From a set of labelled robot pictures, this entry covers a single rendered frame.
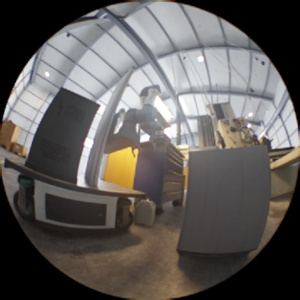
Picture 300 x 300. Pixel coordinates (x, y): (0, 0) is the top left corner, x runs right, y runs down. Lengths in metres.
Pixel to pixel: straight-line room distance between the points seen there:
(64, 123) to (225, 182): 0.84
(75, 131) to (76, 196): 0.35
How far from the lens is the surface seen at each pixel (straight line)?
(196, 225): 0.48
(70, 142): 0.61
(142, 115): 0.73
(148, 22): 8.46
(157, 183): 1.19
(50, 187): 0.54
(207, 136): 3.11
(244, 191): 0.48
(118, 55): 9.16
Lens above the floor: 0.40
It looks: 18 degrees up
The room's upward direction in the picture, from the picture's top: 7 degrees clockwise
